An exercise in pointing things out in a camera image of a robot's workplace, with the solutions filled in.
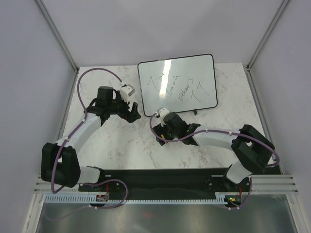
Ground black-framed small whiteboard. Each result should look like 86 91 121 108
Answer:
138 54 218 117

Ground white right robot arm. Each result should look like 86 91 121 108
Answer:
150 108 280 191

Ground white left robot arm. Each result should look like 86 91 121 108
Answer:
40 85 141 191

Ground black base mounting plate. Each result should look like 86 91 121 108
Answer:
79 168 250 199

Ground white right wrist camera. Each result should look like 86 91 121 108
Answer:
155 108 170 118

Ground aluminium left corner post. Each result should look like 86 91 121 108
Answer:
34 0 80 73

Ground aluminium corner post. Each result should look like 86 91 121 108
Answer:
245 0 296 71
34 0 80 73

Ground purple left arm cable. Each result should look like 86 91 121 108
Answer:
43 67 130 221

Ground white slotted cable duct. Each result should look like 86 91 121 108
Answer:
44 193 230 205

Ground aluminium frame rail front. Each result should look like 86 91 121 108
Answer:
34 174 298 195

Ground aluminium right corner post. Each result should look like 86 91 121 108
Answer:
245 0 296 71

